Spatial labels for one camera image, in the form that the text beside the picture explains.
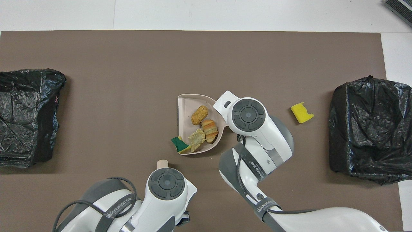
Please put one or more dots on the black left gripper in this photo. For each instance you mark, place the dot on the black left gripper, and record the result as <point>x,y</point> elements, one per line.
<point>182,218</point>

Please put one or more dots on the beige hand brush black bristles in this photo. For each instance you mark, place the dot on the beige hand brush black bristles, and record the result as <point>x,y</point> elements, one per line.
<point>162,164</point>

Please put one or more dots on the green and yellow sponge piece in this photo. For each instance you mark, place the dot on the green and yellow sponge piece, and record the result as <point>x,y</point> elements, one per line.
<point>178,142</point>

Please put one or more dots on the pale bread piece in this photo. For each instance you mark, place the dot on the pale bread piece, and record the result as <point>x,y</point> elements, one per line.
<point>197,138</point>

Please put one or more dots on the striped croissant toy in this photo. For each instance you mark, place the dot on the striped croissant toy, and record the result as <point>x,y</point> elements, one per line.
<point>210,129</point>

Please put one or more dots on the brown peanut-shaped bread toy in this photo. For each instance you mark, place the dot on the brown peanut-shaped bread toy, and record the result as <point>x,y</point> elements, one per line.
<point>199,115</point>

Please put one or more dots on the beige plastic dustpan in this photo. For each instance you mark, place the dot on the beige plastic dustpan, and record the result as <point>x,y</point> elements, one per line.
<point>186,109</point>

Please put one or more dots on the notched yellow sponge piece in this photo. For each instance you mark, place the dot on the notched yellow sponge piece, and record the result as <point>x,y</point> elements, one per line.
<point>301,113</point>

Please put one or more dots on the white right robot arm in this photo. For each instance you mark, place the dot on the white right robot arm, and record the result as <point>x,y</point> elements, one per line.
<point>273,135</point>

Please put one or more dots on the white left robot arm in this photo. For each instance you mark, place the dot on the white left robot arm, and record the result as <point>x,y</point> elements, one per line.
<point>161,209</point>

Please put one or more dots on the bin with black bag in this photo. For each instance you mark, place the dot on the bin with black bag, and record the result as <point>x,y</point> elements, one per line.
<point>370,129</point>
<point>32,96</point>

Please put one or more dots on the brown table mat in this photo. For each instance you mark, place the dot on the brown table mat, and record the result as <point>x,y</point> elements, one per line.
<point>128,64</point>

